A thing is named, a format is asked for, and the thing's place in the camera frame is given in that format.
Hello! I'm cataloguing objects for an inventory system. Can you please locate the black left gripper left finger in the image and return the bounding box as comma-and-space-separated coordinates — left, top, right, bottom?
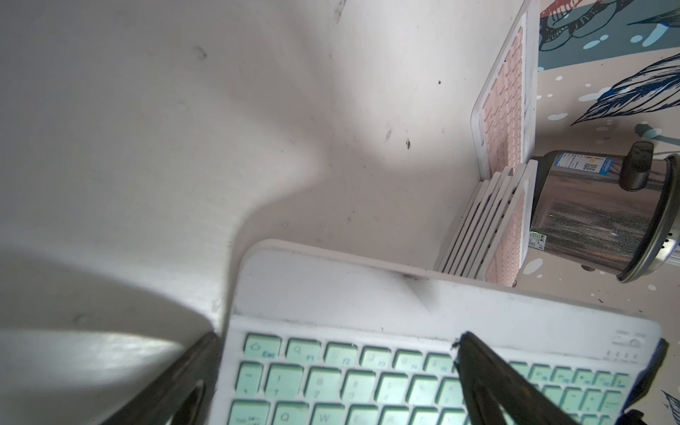
106, 332, 222, 425

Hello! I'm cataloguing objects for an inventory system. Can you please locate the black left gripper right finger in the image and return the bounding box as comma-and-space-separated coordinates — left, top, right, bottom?
455, 332, 574, 424

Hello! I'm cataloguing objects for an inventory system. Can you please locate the pink keyboard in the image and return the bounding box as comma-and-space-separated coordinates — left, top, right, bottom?
442, 172, 502, 276
476, 159, 538, 288
470, 1, 540, 180

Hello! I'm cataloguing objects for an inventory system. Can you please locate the green keyboard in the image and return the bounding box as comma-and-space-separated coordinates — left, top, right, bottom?
209, 240, 662, 424

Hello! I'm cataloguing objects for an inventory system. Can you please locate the pink keyboard back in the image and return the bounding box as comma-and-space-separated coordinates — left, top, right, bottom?
470, 1, 540, 180

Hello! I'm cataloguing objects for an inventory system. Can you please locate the white keyboard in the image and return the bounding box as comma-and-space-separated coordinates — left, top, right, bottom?
435, 181, 489, 274
455, 166, 513, 277

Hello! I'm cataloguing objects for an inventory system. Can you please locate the pink keyboard front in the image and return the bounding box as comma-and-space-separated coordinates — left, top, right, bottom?
442, 172, 502, 276

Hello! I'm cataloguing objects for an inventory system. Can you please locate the yellow keyboard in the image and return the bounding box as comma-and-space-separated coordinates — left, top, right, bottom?
463, 166, 515, 278

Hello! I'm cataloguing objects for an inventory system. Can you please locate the steel rice cooker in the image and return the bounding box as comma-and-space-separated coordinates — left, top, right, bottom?
529, 141, 679, 283

